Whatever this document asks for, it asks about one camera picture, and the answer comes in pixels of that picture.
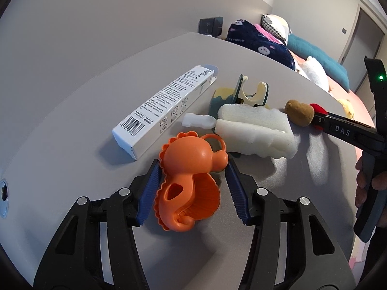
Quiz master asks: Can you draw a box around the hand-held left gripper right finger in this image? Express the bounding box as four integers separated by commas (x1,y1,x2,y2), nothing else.
224,160,356,290

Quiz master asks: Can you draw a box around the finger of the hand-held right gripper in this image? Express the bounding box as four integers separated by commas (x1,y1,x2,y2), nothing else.
312,112,334,132

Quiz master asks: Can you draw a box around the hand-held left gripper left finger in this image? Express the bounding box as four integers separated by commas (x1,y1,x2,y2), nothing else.
33,159,162,290

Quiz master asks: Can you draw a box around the orange seahorse toy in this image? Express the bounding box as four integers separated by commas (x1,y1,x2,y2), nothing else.
153,130,229,232

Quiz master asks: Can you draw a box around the person's right hand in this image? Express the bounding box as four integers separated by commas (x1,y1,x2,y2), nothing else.
354,156,387,218

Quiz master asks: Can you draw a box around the brown plush toy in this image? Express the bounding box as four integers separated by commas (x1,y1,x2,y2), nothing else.
284,99,315,126

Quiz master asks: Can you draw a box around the yellow duck plush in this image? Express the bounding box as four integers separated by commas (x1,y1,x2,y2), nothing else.
337,98,356,120

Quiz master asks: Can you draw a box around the pink bed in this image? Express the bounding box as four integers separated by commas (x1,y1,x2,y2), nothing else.
290,51,377,127

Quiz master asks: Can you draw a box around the white plush toy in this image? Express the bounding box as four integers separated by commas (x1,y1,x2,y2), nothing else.
298,56,330,93

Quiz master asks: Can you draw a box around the white sponge brush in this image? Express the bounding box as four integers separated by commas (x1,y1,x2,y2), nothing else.
181,103,297,160

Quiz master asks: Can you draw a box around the teal pillow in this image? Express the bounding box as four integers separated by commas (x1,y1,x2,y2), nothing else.
286,33,350,93

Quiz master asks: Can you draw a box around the white printed carton box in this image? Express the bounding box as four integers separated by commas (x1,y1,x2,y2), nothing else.
112,64,220,160

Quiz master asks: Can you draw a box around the teal cream plastic holder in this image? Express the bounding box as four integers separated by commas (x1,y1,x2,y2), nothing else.
208,74,273,118

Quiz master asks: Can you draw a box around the dark door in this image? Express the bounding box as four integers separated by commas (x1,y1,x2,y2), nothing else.
348,4,384,97

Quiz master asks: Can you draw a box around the navy printed blanket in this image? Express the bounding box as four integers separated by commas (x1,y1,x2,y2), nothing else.
225,19,296,71

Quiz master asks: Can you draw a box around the pink cloth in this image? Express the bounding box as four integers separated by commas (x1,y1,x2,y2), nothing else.
254,23,282,44

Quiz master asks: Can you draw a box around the checkered pillow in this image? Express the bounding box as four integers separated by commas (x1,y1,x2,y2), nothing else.
261,14,291,44

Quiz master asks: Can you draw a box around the metal table grommet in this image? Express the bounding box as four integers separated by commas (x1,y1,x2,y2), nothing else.
0,179,9,218

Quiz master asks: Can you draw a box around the dark wall socket panel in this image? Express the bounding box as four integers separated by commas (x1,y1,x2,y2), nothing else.
198,16,224,37

